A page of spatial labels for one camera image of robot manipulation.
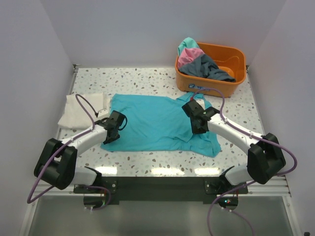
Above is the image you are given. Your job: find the teal green t shirt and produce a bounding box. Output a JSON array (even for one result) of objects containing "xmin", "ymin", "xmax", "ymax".
[{"xmin": 177, "ymin": 37, "xmax": 199, "ymax": 56}]

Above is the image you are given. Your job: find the orange plastic basket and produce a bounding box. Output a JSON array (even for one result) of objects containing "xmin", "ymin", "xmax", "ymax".
[{"xmin": 175, "ymin": 42, "xmax": 246, "ymax": 97}]

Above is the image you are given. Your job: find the dark grey t shirt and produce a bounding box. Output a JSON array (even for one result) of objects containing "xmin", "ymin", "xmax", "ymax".
[{"xmin": 179, "ymin": 54, "xmax": 236, "ymax": 83}]

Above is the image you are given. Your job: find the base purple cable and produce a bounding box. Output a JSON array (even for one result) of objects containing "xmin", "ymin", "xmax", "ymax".
[
  {"xmin": 208, "ymin": 180, "xmax": 256, "ymax": 236},
  {"xmin": 85, "ymin": 185, "xmax": 111, "ymax": 211}
]

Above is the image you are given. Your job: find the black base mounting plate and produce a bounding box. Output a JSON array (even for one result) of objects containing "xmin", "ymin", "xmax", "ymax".
[{"xmin": 73, "ymin": 177, "xmax": 234, "ymax": 205}]

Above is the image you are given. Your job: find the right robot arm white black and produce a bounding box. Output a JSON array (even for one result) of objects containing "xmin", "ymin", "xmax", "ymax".
[{"xmin": 182, "ymin": 99, "xmax": 286, "ymax": 194}]

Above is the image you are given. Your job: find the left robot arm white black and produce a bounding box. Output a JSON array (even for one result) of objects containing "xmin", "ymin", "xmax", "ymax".
[{"xmin": 34, "ymin": 111, "xmax": 127, "ymax": 193}]

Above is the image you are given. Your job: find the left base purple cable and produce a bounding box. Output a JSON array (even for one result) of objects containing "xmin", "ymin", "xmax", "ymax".
[{"xmin": 85, "ymin": 185, "xmax": 111, "ymax": 211}]

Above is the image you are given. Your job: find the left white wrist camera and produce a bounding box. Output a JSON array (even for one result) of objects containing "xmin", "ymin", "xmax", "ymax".
[{"xmin": 97, "ymin": 109, "xmax": 110, "ymax": 119}]

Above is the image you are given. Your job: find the folded cream t shirt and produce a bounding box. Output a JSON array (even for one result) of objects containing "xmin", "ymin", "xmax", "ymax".
[{"xmin": 58, "ymin": 93, "xmax": 111, "ymax": 129}]

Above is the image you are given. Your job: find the pink t shirt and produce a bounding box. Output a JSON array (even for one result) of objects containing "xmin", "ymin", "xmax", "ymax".
[{"xmin": 177, "ymin": 48, "xmax": 204, "ymax": 69}]

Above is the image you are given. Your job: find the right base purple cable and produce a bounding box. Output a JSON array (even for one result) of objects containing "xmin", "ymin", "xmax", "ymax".
[{"xmin": 208, "ymin": 180, "xmax": 256, "ymax": 236}]

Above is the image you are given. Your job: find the turquoise blue t shirt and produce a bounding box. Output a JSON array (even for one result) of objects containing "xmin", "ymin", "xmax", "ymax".
[{"xmin": 100, "ymin": 92, "xmax": 221, "ymax": 157}]

